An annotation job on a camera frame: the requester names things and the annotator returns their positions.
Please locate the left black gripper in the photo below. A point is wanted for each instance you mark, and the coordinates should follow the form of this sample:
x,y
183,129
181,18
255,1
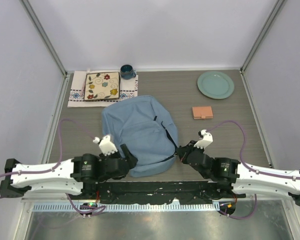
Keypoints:
x,y
132,160

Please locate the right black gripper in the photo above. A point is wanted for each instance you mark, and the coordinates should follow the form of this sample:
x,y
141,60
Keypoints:
x,y
183,151

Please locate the blue fabric backpack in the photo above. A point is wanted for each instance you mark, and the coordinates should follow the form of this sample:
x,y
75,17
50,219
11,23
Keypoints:
x,y
148,131

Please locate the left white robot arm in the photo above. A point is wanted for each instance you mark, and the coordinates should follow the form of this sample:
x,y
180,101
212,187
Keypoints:
x,y
78,176

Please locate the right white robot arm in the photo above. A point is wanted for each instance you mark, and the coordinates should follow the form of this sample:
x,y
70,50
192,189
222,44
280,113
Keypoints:
x,y
240,178

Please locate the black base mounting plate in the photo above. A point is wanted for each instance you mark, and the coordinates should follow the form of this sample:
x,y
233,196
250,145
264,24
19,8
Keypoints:
x,y
156,192

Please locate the white patterned cloth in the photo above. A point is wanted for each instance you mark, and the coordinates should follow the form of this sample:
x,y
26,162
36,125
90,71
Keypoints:
x,y
128,90

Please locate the teal round plate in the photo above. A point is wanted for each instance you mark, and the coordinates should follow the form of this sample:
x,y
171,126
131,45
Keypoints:
x,y
215,85

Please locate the floral square tile plate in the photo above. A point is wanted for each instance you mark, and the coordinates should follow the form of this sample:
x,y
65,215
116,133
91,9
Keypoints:
x,y
102,86

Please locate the dark blue ceramic mug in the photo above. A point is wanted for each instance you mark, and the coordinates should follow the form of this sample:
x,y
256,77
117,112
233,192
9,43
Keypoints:
x,y
127,72

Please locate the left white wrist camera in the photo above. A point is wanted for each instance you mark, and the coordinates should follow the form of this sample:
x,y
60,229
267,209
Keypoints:
x,y
106,144

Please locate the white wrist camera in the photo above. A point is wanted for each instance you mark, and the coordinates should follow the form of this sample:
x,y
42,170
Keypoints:
x,y
205,139
106,144

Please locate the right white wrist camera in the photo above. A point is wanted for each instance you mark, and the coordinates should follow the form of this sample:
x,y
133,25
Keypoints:
x,y
205,139

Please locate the white slotted cable duct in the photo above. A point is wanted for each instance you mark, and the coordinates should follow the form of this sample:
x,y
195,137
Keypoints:
x,y
175,206

